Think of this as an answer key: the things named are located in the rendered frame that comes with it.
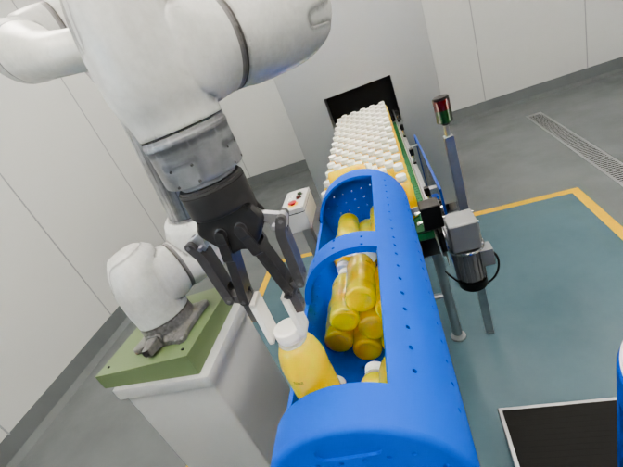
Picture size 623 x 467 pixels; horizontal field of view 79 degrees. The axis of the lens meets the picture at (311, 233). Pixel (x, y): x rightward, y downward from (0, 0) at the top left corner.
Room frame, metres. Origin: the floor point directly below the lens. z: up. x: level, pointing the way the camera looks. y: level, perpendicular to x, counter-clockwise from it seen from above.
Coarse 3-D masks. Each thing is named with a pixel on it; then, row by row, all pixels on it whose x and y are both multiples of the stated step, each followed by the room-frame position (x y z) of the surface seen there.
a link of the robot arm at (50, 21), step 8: (24, 8) 0.87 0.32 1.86; (32, 8) 0.87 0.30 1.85; (40, 8) 0.87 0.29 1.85; (48, 8) 0.87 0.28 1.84; (8, 16) 0.87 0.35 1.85; (16, 16) 0.84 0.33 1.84; (24, 16) 0.84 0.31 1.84; (32, 16) 0.85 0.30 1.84; (40, 16) 0.85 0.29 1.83; (48, 16) 0.86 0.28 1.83; (56, 16) 0.87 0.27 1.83; (0, 24) 0.79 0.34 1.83; (40, 24) 0.84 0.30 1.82; (48, 24) 0.85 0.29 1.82; (56, 24) 0.86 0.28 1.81; (0, 64) 0.78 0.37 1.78; (0, 72) 0.83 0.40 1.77; (16, 80) 0.82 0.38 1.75
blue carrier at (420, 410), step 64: (384, 192) 0.95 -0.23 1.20; (320, 256) 0.74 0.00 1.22; (384, 256) 0.64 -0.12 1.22; (320, 320) 0.74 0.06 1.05; (384, 320) 0.46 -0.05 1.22; (384, 384) 0.35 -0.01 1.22; (448, 384) 0.37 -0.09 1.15; (320, 448) 0.32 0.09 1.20; (384, 448) 0.29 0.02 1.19; (448, 448) 0.27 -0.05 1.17
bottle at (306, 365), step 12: (312, 336) 0.42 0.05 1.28; (288, 348) 0.40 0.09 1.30; (300, 348) 0.40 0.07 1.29; (312, 348) 0.40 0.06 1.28; (288, 360) 0.39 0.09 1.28; (300, 360) 0.39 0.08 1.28; (312, 360) 0.39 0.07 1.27; (324, 360) 0.40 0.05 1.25; (288, 372) 0.39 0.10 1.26; (300, 372) 0.39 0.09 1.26; (312, 372) 0.39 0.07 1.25; (324, 372) 0.39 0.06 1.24; (300, 384) 0.39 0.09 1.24; (312, 384) 0.38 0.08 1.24; (324, 384) 0.39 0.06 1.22; (336, 384) 0.40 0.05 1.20; (300, 396) 0.39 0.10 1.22
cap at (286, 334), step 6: (288, 318) 0.43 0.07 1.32; (282, 324) 0.43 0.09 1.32; (288, 324) 0.42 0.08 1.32; (276, 330) 0.42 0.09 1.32; (282, 330) 0.41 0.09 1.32; (288, 330) 0.41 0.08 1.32; (294, 330) 0.40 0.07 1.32; (276, 336) 0.41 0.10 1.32; (282, 336) 0.40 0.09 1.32; (288, 336) 0.40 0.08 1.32; (294, 336) 0.40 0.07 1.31; (282, 342) 0.40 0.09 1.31; (288, 342) 0.40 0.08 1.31; (294, 342) 0.40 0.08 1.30
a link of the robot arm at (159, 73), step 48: (96, 0) 0.37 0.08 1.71; (144, 0) 0.38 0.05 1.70; (192, 0) 0.41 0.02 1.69; (96, 48) 0.38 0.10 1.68; (144, 48) 0.37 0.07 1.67; (192, 48) 0.39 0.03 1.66; (240, 48) 0.42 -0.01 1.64; (144, 96) 0.37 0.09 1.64; (192, 96) 0.38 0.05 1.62; (144, 144) 0.39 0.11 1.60
